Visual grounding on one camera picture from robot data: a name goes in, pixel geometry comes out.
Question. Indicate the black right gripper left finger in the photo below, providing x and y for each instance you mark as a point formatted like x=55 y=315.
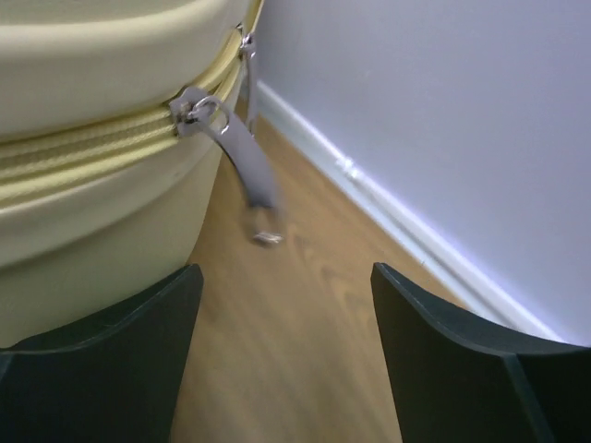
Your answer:
x=113 y=376

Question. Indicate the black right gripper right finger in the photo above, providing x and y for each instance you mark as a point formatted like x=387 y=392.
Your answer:
x=457 y=377

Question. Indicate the cream yellow suitcase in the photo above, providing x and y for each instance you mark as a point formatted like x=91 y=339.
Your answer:
x=114 y=116

